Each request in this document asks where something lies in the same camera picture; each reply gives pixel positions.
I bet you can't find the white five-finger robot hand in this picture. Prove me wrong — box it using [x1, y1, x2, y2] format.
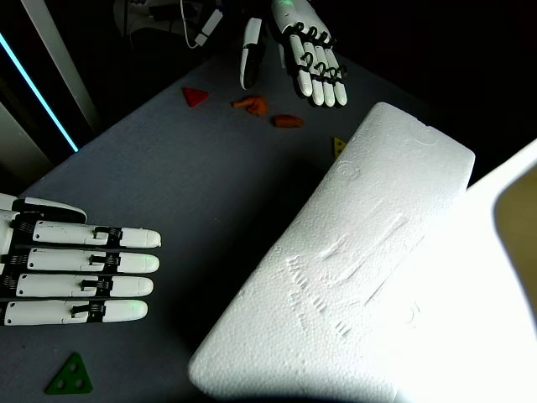
[238, 0, 349, 108]
[0, 192, 163, 327]

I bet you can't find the white styrofoam block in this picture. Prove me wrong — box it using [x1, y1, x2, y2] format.
[187, 101, 477, 403]

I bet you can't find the orange toy drumstick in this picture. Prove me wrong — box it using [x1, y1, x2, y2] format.
[231, 95, 269, 117]

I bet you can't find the reddish brown toy sausage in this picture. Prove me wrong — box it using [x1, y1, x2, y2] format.
[271, 113, 306, 129]

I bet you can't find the green triangle block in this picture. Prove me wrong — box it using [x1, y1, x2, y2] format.
[44, 351, 93, 395]

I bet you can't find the red triangle block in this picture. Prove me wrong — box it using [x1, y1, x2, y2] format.
[181, 86, 210, 108]

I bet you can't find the grey table cloth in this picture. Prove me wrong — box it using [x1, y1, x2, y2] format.
[0, 52, 420, 403]

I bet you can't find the cyan light strip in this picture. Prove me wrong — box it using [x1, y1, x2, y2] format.
[0, 32, 80, 154]

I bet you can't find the white robot body shell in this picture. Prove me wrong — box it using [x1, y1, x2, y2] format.
[394, 137, 537, 403]

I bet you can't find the white cable with plug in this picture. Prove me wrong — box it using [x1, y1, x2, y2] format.
[180, 0, 223, 50]

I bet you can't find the white upright post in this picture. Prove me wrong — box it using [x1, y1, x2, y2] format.
[20, 0, 101, 129]

